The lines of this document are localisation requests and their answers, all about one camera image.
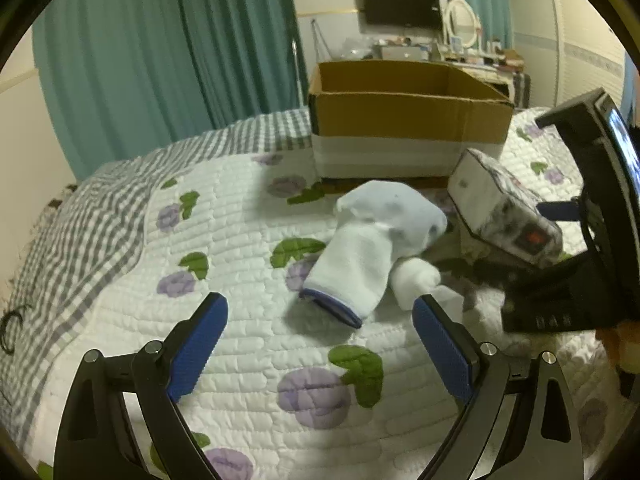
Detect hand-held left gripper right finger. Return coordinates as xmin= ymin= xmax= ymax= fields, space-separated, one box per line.
xmin=412 ymin=294 xmax=586 ymax=480

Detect cardboard box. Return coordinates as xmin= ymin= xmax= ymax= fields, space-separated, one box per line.
xmin=307 ymin=60 xmax=516 ymax=194

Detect white floral quilted bedspread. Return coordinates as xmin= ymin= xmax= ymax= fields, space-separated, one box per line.
xmin=15 ymin=107 xmax=626 ymax=480

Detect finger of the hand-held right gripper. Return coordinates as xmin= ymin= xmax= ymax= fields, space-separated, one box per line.
xmin=470 ymin=247 xmax=516 ymax=288
xmin=537 ymin=200 xmax=586 ymax=222

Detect white wardrobe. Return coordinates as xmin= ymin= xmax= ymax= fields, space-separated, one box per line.
xmin=502 ymin=0 xmax=632 ymax=111

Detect white sock with blue cuff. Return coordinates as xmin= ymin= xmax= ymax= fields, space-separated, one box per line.
xmin=300 ymin=180 xmax=449 ymax=329

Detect black wall television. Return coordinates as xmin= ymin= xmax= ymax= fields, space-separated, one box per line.
xmin=361 ymin=0 xmax=441 ymax=29

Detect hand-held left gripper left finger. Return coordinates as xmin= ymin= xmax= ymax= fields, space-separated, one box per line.
xmin=54 ymin=291 xmax=229 ymax=480

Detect black hair tie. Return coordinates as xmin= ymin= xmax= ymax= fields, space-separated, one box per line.
xmin=0 ymin=304 xmax=32 ymax=353

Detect teal curtain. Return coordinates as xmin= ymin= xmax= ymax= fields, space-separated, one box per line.
xmin=32 ymin=0 xmax=304 ymax=183

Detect small rolled white sock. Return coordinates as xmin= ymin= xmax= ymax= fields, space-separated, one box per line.
xmin=390 ymin=257 xmax=443 ymax=311

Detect white oval vanity mirror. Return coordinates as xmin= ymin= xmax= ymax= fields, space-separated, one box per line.
xmin=443 ymin=0 xmax=482 ymax=51

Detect white patterned tissue pack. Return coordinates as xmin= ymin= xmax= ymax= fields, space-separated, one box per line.
xmin=446 ymin=148 xmax=564 ymax=269

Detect grey gingham bed sheet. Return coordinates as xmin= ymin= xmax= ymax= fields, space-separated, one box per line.
xmin=0 ymin=108 xmax=316 ymax=456

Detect cluttered dressing table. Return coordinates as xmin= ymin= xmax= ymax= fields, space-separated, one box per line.
xmin=340 ymin=35 xmax=531 ymax=109

